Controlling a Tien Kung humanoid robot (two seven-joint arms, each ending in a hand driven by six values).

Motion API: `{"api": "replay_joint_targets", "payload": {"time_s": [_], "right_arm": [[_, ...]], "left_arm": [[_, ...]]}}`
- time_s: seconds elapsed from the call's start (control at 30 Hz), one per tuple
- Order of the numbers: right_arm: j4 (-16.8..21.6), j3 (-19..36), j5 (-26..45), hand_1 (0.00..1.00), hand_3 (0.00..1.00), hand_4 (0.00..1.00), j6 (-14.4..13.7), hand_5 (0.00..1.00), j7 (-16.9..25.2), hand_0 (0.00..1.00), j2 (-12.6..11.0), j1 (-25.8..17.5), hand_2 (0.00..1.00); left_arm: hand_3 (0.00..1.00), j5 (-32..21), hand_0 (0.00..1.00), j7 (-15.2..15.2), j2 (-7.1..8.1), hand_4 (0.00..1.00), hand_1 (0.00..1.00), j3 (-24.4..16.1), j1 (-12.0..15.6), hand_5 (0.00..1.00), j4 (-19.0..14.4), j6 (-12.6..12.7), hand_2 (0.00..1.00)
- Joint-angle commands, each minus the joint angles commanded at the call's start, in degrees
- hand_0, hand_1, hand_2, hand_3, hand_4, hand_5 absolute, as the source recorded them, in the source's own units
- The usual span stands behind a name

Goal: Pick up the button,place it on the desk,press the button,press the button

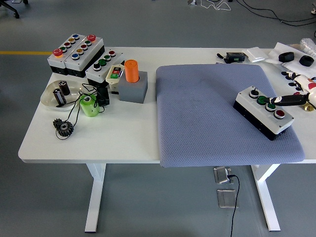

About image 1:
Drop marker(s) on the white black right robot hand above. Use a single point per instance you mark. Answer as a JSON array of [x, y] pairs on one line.
[[304, 84]]

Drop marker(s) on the four-control white button box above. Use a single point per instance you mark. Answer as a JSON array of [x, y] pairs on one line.
[[269, 117], [108, 65]]

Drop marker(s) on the five-button white control box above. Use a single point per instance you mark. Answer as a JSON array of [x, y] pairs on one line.
[[85, 55], [67, 50]]

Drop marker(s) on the clear bubble wrap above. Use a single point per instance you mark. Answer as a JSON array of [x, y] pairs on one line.
[[308, 45]]

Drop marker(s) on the white paper sheet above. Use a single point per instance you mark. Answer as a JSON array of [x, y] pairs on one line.
[[276, 53]]

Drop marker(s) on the black electronic module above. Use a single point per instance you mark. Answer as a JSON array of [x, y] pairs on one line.
[[235, 56]]

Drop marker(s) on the black marker pen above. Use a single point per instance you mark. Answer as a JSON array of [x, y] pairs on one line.
[[221, 57]]

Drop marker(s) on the grey-blue textured mat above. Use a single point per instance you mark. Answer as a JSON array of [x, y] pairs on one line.
[[197, 86]]

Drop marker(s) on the white table leg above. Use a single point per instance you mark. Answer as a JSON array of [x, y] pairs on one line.
[[96, 197], [267, 197]]

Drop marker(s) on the open metal floor socket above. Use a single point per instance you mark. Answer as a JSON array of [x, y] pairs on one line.
[[222, 175]]

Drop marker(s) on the closed metal floor plate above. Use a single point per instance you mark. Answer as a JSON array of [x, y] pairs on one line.
[[227, 198]]

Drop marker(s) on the grey block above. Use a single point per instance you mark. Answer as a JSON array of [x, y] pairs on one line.
[[132, 91]]

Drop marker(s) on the orange cylinder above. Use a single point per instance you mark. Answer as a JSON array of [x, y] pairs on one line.
[[131, 71]]

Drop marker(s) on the small black box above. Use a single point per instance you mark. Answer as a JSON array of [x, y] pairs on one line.
[[103, 97]]

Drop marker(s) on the light green cylinder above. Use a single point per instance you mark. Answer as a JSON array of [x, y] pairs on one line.
[[89, 107]]

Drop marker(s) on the dark brown capacitor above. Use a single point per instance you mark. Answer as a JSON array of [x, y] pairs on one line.
[[65, 88], [59, 96]]

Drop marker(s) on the large dark metal gear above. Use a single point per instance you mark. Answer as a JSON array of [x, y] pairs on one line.
[[65, 129]]

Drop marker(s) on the small dark metal gear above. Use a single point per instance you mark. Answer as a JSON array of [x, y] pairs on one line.
[[56, 123]]

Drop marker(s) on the clear shallow dish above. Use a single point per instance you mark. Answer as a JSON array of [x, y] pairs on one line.
[[48, 98]]

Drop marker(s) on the black office chair base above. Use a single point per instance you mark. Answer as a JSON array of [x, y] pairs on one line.
[[13, 10]]

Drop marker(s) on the white switch plate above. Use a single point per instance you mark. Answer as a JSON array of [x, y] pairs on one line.
[[255, 54]]

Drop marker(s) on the beige red-green switch box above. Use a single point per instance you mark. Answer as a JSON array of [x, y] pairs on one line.
[[114, 77]]

